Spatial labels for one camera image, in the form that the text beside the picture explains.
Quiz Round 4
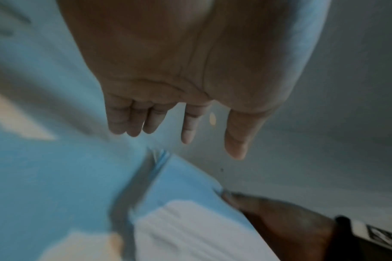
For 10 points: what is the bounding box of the person's right hand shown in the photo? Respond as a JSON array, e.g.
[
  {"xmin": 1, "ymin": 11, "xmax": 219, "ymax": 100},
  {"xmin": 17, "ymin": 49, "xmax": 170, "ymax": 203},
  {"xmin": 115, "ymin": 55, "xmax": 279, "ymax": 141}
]
[{"xmin": 221, "ymin": 191, "xmax": 340, "ymax": 261}]

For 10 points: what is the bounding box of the person's left hand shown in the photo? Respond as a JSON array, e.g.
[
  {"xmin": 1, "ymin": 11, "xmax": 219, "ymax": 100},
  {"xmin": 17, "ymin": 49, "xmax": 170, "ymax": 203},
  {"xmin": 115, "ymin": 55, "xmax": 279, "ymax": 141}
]
[{"xmin": 55, "ymin": 0, "xmax": 332, "ymax": 161}]

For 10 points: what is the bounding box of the thick yellow bird cover book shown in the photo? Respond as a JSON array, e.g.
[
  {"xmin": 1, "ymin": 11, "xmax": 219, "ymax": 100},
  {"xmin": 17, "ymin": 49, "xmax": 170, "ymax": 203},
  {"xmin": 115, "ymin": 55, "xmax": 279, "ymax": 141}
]
[{"xmin": 108, "ymin": 147, "xmax": 281, "ymax": 261}]

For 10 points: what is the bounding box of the black marker wristband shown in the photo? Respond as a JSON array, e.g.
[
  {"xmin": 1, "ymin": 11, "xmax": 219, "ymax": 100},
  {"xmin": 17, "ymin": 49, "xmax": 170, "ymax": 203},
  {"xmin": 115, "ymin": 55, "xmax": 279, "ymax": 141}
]
[{"xmin": 333, "ymin": 215, "xmax": 392, "ymax": 261}]

